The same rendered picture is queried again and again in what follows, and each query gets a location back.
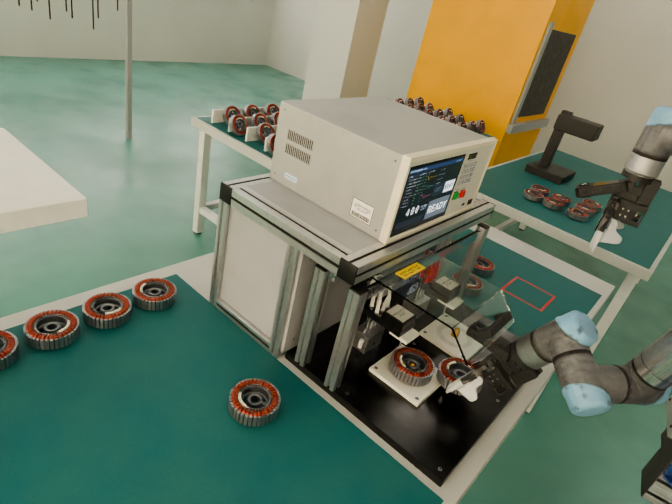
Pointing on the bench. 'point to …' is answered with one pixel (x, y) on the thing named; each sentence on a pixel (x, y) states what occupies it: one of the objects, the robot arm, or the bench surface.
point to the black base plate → (371, 412)
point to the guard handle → (494, 325)
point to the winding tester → (371, 158)
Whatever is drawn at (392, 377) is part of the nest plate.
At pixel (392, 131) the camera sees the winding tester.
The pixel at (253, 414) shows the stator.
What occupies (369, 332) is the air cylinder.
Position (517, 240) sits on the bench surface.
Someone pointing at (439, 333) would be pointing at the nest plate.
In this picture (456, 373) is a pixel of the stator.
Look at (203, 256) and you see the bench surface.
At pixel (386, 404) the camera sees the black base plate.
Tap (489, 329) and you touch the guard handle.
